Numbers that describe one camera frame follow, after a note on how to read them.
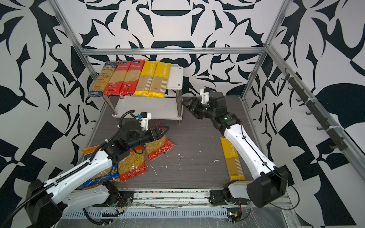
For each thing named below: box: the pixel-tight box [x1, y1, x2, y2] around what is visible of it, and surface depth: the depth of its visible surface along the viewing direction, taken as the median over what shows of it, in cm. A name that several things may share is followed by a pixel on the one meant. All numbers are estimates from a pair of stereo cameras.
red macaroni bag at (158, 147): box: [145, 134, 176, 162], surface depth 91 cm
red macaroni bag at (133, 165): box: [117, 148, 148, 182], surface depth 83 cm
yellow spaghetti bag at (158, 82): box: [147, 60, 172, 99], surface depth 80 cm
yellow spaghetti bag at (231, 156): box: [219, 136, 246, 182], surface depth 87 cm
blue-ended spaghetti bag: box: [88, 61, 118, 97], surface depth 79 cm
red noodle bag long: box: [119, 60, 145, 95], surface depth 81 cm
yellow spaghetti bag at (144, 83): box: [133, 59, 159, 97], surface depth 80 cm
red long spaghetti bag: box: [103, 60, 132, 96], surface depth 80 cm
